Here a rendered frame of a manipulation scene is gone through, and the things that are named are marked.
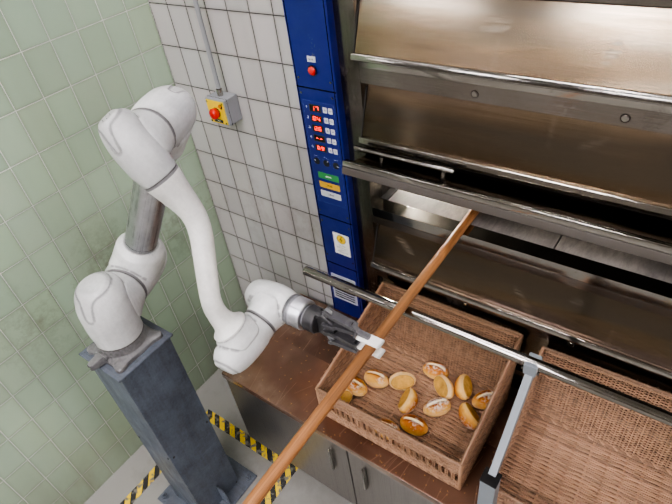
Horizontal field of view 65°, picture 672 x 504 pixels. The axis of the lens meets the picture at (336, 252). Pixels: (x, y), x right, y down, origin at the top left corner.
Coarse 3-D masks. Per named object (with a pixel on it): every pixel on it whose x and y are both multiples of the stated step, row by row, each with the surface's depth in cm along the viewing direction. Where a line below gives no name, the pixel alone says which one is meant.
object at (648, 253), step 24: (408, 168) 160; (456, 168) 160; (432, 192) 146; (480, 192) 145; (504, 192) 145; (528, 192) 145; (552, 192) 145; (504, 216) 136; (528, 216) 132; (576, 216) 133; (600, 216) 133; (624, 216) 133; (648, 216) 133; (600, 240) 124
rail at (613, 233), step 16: (384, 176) 153; (400, 176) 150; (448, 192) 143; (464, 192) 140; (512, 208) 134; (528, 208) 132; (560, 224) 128; (576, 224) 126; (592, 224) 124; (624, 240) 121; (640, 240) 119; (656, 240) 118
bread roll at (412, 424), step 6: (408, 414) 183; (402, 420) 182; (408, 420) 180; (414, 420) 180; (420, 420) 180; (402, 426) 181; (408, 426) 179; (414, 426) 179; (420, 426) 178; (426, 426) 179; (408, 432) 180; (414, 432) 179; (420, 432) 179; (426, 432) 180
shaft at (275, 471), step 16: (464, 224) 167; (448, 240) 162; (432, 272) 153; (416, 288) 148; (400, 304) 144; (384, 320) 140; (384, 336) 137; (368, 352) 133; (352, 368) 129; (336, 384) 126; (336, 400) 124; (320, 416) 121; (304, 432) 118; (288, 448) 115; (272, 464) 113; (288, 464) 114; (272, 480) 110; (256, 496) 108
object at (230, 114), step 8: (208, 96) 193; (216, 96) 192; (224, 96) 191; (232, 96) 191; (208, 104) 193; (216, 104) 191; (224, 104) 189; (232, 104) 192; (224, 112) 191; (232, 112) 193; (240, 112) 196; (216, 120) 196; (224, 120) 193; (232, 120) 194
